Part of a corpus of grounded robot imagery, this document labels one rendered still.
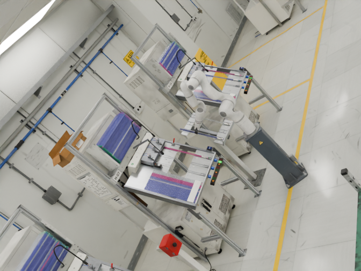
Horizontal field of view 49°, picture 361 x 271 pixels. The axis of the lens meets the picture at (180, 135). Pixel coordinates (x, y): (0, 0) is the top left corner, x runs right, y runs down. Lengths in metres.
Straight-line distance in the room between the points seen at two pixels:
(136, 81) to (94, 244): 2.08
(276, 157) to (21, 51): 3.61
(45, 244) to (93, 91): 3.15
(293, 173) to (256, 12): 4.46
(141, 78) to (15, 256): 2.48
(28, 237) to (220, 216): 1.95
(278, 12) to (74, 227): 5.22
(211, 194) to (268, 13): 4.50
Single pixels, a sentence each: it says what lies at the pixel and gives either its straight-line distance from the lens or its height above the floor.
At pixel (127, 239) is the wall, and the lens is 5.56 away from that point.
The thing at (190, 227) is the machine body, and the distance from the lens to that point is 4.03.
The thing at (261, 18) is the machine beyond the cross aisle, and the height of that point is 0.35.
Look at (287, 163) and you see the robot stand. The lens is 4.08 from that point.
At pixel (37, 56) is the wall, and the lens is 5.88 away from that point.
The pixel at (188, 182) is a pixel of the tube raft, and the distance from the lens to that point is 3.85.
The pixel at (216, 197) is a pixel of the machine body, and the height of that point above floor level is 0.30.
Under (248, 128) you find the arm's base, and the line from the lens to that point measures 3.85.
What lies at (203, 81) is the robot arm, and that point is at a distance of 3.72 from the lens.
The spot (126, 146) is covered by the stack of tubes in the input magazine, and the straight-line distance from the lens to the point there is 3.98.
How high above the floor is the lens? 2.38
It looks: 19 degrees down
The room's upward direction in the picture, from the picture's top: 47 degrees counter-clockwise
